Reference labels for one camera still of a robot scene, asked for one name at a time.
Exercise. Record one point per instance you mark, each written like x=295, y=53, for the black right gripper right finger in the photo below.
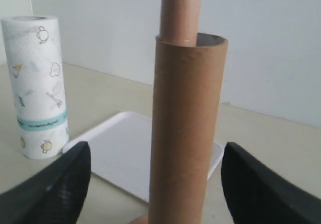
x=256, y=194

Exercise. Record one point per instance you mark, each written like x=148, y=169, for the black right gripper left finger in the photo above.
x=56, y=194

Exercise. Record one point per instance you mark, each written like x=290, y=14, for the brown cardboard tube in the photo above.
x=186, y=96

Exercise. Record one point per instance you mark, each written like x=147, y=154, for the printed white paper towel roll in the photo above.
x=33, y=51

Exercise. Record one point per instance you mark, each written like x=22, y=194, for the wooden paper towel holder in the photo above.
x=179, y=21

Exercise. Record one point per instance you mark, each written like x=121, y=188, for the white rectangular tray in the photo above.
x=120, y=151

